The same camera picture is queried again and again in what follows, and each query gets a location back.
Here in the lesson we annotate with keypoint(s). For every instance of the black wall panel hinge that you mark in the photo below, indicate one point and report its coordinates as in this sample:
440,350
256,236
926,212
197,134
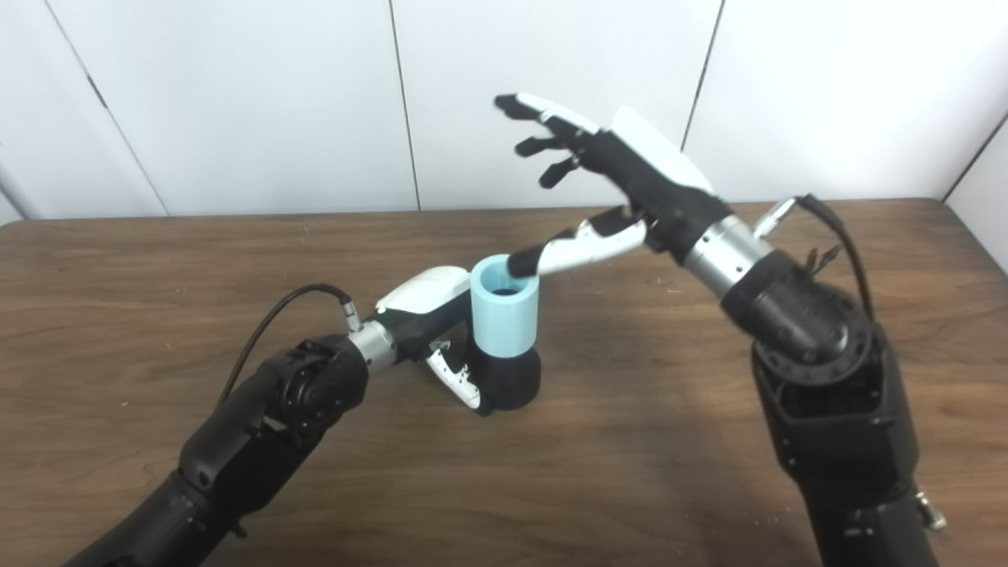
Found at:
96,91

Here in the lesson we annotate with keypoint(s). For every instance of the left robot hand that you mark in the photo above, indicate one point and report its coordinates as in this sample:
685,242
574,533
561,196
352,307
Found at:
421,303

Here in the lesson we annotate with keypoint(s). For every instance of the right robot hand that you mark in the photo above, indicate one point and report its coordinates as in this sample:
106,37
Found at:
654,185

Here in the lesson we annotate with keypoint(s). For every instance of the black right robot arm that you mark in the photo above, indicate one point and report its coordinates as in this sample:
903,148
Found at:
827,394

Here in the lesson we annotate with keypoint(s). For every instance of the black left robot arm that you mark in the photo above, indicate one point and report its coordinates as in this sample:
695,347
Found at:
260,433

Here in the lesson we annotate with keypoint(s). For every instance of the black flared nozzle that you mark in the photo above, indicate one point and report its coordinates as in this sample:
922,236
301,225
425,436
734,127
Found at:
512,382

